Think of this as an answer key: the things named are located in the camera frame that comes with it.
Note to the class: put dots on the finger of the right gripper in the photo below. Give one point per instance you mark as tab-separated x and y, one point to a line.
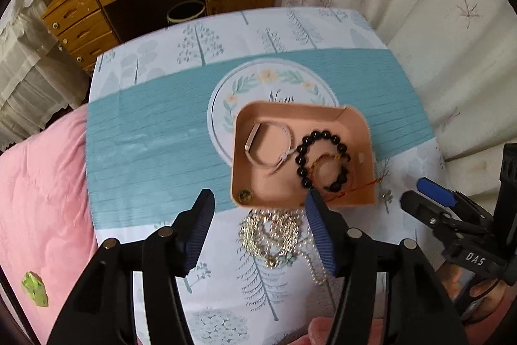
429	213
437	193

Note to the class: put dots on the person right hand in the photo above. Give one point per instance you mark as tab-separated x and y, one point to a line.
490	293

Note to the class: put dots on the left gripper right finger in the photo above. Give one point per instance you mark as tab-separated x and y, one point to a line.
418	309

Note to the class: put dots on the pink jewelry tray box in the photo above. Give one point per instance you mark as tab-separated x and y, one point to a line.
333	153

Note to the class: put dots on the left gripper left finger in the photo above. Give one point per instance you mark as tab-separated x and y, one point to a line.
100	307

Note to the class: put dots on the floral cream curtain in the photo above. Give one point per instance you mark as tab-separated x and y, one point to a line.
460	56

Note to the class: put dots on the green paper scrap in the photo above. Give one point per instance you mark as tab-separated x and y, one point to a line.
35	289

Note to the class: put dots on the pink quilt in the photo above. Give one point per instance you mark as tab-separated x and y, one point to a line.
46	225

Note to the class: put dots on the round waste basket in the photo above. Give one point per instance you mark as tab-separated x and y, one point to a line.
185	11

